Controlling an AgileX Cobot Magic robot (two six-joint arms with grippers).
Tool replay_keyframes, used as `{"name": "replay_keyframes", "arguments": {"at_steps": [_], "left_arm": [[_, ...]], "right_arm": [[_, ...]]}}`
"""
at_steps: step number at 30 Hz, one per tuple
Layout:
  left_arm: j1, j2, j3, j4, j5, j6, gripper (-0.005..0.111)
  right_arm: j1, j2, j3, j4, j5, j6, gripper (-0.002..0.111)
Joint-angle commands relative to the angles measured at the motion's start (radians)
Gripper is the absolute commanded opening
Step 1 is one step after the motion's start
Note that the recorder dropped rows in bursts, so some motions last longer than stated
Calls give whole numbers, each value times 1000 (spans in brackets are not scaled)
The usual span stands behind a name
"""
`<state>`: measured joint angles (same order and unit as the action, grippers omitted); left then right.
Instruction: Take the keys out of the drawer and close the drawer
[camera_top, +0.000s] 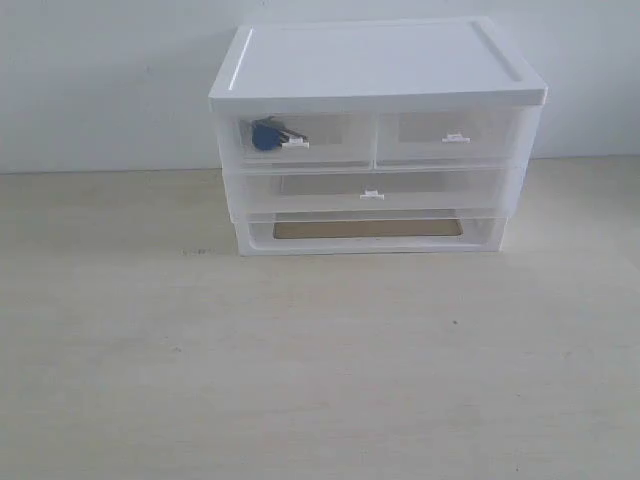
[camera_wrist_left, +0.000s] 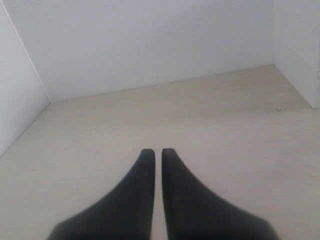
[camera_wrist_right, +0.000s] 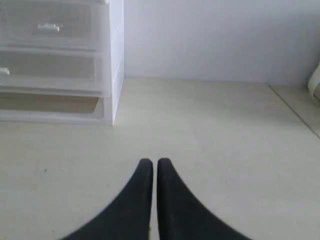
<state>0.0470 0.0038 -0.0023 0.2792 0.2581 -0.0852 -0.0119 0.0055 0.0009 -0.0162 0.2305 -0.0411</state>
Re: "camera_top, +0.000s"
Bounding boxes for white plastic drawer cabinet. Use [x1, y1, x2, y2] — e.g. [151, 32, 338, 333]
[209, 17, 548, 256]

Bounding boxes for key bunch with blue tag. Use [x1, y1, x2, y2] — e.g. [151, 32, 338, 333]
[250, 117, 310, 152]

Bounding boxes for clear wide middle drawer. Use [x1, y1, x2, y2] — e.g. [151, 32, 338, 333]
[225, 168, 522, 214]

